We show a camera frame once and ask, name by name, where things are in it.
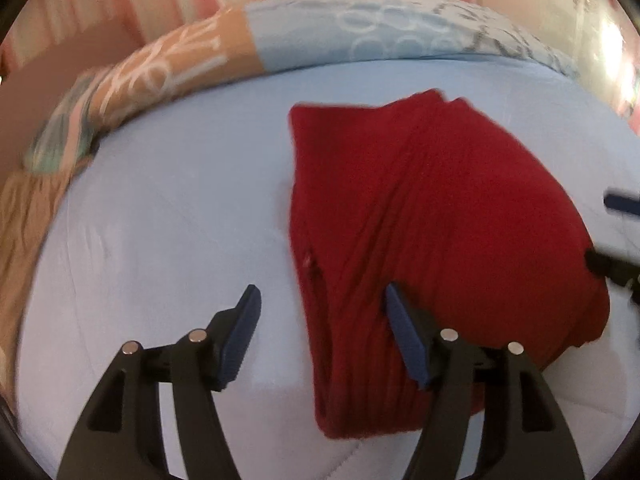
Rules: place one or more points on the brown bed sheet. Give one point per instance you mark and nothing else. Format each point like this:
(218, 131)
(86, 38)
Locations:
(25, 240)

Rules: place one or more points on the light blue bed quilt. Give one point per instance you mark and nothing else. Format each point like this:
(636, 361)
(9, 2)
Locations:
(175, 210)

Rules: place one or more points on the red knit sweater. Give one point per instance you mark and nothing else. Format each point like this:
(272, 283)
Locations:
(425, 210)

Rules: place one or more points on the brown board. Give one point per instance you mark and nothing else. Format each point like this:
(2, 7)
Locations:
(45, 75)

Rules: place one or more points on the patterned blue tan pillow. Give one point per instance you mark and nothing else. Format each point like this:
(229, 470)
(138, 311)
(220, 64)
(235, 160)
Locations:
(300, 35)

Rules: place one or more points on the teal and pink plaid cloth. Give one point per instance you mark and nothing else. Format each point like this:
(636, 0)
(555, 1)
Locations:
(60, 130)

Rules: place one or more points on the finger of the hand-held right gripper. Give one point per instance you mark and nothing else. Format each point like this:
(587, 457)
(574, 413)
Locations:
(612, 267)
(622, 202)

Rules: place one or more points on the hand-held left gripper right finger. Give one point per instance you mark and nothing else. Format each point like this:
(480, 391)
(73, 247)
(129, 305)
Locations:
(407, 340)

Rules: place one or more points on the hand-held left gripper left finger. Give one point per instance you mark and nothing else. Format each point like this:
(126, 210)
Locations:
(240, 340)

